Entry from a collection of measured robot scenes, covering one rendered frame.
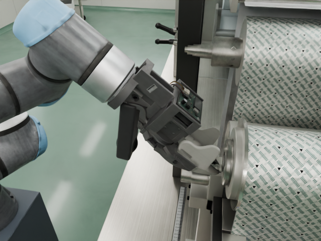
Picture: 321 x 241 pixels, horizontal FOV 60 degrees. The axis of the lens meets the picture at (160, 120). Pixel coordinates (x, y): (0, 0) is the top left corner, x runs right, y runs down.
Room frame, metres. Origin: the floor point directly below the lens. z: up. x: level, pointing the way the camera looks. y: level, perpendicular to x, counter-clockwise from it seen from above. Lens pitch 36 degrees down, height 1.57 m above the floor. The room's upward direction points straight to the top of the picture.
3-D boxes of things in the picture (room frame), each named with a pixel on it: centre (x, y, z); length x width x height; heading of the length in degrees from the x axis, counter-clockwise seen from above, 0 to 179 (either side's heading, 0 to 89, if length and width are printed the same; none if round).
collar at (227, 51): (0.57, -0.14, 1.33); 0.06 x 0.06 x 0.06; 80
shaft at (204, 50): (0.58, -0.08, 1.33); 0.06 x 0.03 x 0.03; 80
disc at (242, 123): (0.32, -0.13, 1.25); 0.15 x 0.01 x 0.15; 170
